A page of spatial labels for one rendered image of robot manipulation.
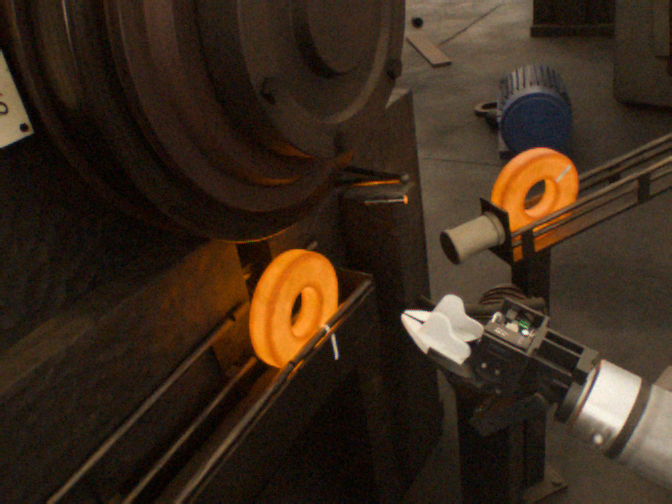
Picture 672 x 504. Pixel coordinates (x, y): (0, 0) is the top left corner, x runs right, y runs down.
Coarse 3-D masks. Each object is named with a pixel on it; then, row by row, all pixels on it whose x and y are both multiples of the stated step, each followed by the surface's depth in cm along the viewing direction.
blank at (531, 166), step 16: (512, 160) 107; (528, 160) 105; (544, 160) 105; (560, 160) 107; (512, 176) 105; (528, 176) 106; (544, 176) 107; (560, 176) 108; (576, 176) 110; (496, 192) 107; (512, 192) 106; (544, 192) 113; (560, 192) 110; (576, 192) 111; (512, 208) 107; (544, 208) 111; (512, 224) 109; (544, 224) 112
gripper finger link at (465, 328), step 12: (444, 300) 76; (456, 300) 75; (408, 312) 78; (420, 312) 78; (444, 312) 76; (456, 312) 76; (456, 324) 76; (468, 324) 76; (480, 324) 75; (456, 336) 76; (468, 336) 76; (480, 336) 76
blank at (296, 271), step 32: (288, 256) 83; (320, 256) 86; (256, 288) 81; (288, 288) 81; (320, 288) 87; (256, 320) 80; (288, 320) 82; (320, 320) 89; (256, 352) 83; (288, 352) 84
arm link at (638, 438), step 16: (640, 384) 67; (640, 400) 65; (656, 400) 65; (640, 416) 64; (656, 416) 64; (624, 432) 64; (640, 432) 64; (656, 432) 63; (608, 448) 66; (624, 448) 65; (640, 448) 64; (656, 448) 63; (624, 464) 66; (640, 464) 65; (656, 464) 64; (656, 480) 65
